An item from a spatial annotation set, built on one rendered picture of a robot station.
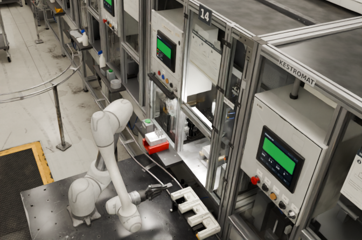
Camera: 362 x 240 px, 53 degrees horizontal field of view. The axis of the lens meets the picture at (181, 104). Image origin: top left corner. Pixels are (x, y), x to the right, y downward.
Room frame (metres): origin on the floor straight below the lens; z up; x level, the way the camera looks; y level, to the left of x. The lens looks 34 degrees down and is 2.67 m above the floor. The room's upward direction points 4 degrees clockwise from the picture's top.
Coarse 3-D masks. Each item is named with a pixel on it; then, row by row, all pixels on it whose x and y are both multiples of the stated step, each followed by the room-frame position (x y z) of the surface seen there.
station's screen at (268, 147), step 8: (264, 136) 1.30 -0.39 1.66; (264, 144) 1.29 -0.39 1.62; (272, 144) 1.26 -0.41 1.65; (264, 152) 1.28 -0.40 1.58; (272, 152) 1.25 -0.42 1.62; (280, 152) 1.21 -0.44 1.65; (288, 152) 1.18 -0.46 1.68; (264, 160) 1.27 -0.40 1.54; (272, 160) 1.24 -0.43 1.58; (280, 160) 1.20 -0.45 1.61; (288, 160) 1.17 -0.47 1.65; (296, 160) 1.13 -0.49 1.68; (272, 168) 1.23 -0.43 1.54; (280, 168) 1.19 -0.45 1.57; (288, 168) 1.16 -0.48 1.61; (280, 176) 1.18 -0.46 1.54; (288, 176) 1.15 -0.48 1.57; (288, 184) 1.14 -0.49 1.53
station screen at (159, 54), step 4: (160, 40) 2.20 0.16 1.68; (164, 40) 2.15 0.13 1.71; (164, 44) 2.15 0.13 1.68; (168, 44) 2.11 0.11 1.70; (156, 48) 2.25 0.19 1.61; (156, 52) 2.25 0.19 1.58; (160, 52) 2.20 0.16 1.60; (160, 56) 2.20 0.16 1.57; (164, 56) 2.15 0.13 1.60; (164, 60) 2.14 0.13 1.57; (168, 60) 2.10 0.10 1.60; (168, 64) 2.10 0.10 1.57
